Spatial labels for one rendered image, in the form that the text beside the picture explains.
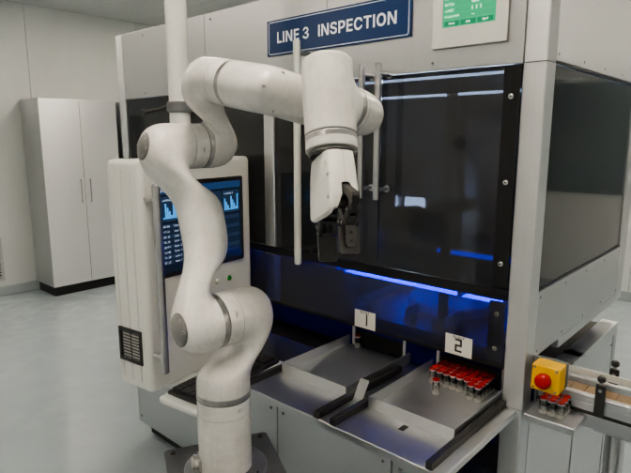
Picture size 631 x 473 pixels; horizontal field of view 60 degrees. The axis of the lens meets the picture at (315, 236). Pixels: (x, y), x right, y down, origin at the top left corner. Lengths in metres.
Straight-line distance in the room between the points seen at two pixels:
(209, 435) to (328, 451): 0.94
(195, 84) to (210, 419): 0.70
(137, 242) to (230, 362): 0.66
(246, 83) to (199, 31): 1.40
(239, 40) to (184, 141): 1.04
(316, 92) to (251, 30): 1.29
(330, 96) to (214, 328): 0.54
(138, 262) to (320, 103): 1.06
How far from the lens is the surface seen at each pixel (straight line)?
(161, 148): 1.17
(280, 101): 0.99
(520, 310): 1.55
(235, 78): 1.03
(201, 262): 1.16
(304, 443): 2.23
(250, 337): 1.22
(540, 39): 1.50
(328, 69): 0.87
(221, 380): 1.22
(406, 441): 1.44
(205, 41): 2.35
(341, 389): 1.62
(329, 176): 0.81
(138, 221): 1.74
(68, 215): 6.13
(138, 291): 1.80
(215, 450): 1.29
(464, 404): 1.64
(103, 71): 6.86
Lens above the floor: 1.61
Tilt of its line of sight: 10 degrees down
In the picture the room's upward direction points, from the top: straight up
